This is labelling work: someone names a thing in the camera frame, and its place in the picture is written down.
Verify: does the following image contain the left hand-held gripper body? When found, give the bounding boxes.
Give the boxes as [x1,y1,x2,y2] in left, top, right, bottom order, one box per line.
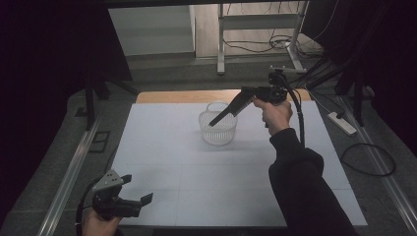
[91,169,143,221]

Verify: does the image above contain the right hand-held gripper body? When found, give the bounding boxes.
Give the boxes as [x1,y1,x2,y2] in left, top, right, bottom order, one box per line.
[259,66,308,105]

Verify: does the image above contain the black comb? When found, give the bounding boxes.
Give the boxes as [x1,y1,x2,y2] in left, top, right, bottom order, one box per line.
[208,89,256,128]

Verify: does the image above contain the white plastic basket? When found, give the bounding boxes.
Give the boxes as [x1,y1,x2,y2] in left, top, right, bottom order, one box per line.
[198,100,239,147]

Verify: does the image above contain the person's right hand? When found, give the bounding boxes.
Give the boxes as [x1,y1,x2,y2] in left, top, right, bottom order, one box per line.
[251,97,294,137]

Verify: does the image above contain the person's left hand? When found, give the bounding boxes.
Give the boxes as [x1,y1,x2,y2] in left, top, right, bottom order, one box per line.
[81,208,123,236]

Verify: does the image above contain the white table cover sheet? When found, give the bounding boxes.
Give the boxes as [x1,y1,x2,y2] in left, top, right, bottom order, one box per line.
[106,100,368,228]

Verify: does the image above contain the white power strip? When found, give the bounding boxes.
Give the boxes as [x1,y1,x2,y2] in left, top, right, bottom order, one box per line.
[328,111,358,136]

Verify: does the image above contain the black stand legs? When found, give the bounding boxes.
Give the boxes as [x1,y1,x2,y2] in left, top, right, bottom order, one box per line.
[335,65,375,127]
[83,78,139,132]

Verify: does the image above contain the black curtain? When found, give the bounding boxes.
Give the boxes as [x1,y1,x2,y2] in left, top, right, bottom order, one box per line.
[301,0,417,158]
[0,0,134,227]

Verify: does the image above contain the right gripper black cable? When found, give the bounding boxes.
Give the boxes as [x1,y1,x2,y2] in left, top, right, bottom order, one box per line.
[278,73,307,148]

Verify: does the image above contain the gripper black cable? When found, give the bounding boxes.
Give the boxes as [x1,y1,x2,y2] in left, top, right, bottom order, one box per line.
[278,73,307,148]
[75,175,106,236]

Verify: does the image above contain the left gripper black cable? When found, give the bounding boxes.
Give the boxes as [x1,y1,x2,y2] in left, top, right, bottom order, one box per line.
[75,175,106,236]

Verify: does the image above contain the aluminium floor rail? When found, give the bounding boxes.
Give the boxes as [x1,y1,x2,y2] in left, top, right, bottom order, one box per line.
[37,117,101,236]
[337,94,417,235]

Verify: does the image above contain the tangle of black floor cables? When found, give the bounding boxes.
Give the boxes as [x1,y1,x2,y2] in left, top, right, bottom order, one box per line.
[222,32,324,60]

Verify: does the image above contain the white metal stand frame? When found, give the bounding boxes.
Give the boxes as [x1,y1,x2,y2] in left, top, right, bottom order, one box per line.
[215,0,311,76]

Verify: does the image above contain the black looped floor cable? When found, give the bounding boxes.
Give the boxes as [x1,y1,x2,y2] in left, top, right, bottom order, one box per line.
[338,143,397,178]

